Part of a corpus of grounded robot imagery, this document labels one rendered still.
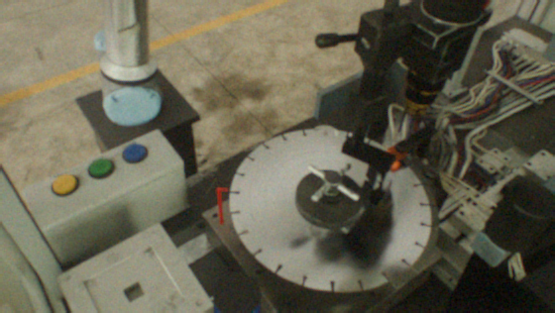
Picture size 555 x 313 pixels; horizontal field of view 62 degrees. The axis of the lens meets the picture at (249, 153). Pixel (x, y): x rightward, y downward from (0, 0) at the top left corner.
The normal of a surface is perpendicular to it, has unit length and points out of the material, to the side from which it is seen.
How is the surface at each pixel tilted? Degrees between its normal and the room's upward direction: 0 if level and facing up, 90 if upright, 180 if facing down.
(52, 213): 0
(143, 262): 0
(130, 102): 97
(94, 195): 0
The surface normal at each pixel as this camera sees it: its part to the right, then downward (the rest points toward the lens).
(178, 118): 0.00, -0.68
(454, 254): -0.83, 0.42
